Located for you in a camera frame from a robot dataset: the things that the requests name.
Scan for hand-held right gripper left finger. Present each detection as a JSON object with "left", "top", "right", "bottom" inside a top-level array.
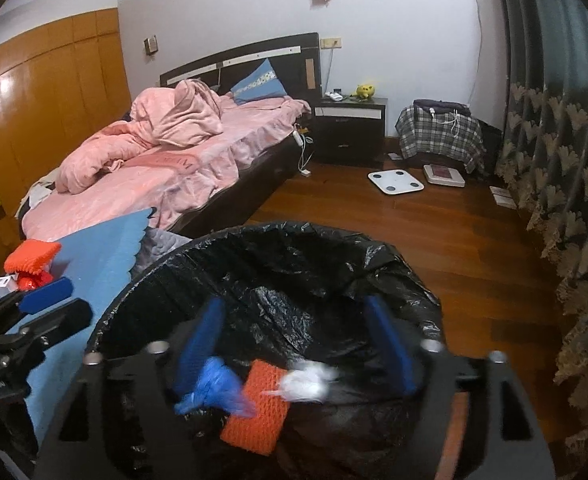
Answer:
[{"left": 34, "top": 297, "right": 227, "bottom": 480}]

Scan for white bathroom scale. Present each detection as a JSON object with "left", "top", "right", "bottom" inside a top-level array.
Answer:
[{"left": 367, "top": 169, "right": 425, "bottom": 195}]

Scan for grey quilted cloth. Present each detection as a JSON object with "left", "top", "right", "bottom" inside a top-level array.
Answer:
[{"left": 128, "top": 227, "right": 195, "bottom": 276}]

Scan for bin with black bag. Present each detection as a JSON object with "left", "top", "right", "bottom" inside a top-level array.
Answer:
[{"left": 84, "top": 221, "right": 445, "bottom": 480}]

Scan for pink bed sheet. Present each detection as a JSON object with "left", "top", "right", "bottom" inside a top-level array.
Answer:
[{"left": 21, "top": 95, "right": 312, "bottom": 241}]

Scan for orange knitted cloth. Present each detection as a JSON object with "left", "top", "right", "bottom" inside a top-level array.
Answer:
[
  {"left": 4, "top": 240, "right": 62, "bottom": 276},
  {"left": 220, "top": 358, "right": 292, "bottom": 456}
]

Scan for white papers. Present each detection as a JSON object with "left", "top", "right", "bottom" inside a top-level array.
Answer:
[{"left": 489, "top": 185, "right": 517, "bottom": 209}]

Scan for patterned green curtain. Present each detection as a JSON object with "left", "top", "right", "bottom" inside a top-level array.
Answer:
[{"left": 491, "top": 0, "right": 588, "bottom": 431}]

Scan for dark wooden bed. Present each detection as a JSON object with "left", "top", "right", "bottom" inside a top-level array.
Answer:
[{"left": 16, "top": 32, "right": 322, "bottom": 241}]

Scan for plaid cloth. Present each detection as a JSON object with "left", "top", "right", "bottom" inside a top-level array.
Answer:
[{"left": 395, "top": 102, "right": 486, "bottom": 176}]

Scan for red cloth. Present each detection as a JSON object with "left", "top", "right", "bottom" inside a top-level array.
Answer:
[{"left": 16, "top": 270, "right": 54, "bottom": 292}]

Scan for blue pillow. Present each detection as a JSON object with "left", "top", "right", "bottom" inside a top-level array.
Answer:
[{"left": 230, "top": 58, "right": 289, "bottom": 106}]

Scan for blue tablecloth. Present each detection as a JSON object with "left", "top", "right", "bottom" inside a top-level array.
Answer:
[{"left": 0, "top": 208, "right": 152, "bottom": 441}]

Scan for white tissue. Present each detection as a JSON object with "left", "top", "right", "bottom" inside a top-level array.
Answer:
[{"left": 278, "top": 362, "right": 339, "bottom": 403}]

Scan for pile of clothes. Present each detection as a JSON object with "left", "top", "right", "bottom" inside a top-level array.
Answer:
[{"left": 16, "top": 167, "right": 62, "bottom": 221}]

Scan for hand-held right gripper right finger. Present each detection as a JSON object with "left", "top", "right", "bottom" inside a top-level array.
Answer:
[{"left": 364, "top": 294, "right": 557, "bottom": 480}]

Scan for pink fleece blanket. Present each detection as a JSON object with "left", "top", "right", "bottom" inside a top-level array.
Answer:
[{"left": 56, "top": 79, "right": 225, "bottom": 195}]

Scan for wooden wardrobe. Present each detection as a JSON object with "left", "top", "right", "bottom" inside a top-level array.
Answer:
[{"left": 0, "top": 7, "right": 134, "bottom": 301}]

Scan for white scale red panel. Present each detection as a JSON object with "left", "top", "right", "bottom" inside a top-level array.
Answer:
[{"left": 422, "top": 164, "right": 466, "bottom": 188}]

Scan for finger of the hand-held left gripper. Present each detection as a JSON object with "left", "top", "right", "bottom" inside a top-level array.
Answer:
[
  {"left": 0, "top": 298, "right": 93, "bottom": 361},
  {"left": 0, "top": 278, "right": 74, "bottom": 333}
]

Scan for dark nightstand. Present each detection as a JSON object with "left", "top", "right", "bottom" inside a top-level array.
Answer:
[{"left": 312, "top": 96, "right": 389, "bottom": 166}]

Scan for dark garment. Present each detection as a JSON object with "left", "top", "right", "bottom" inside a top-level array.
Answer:
[{"left": 413, "top": 99, "right": 472, "bottom": 116}]

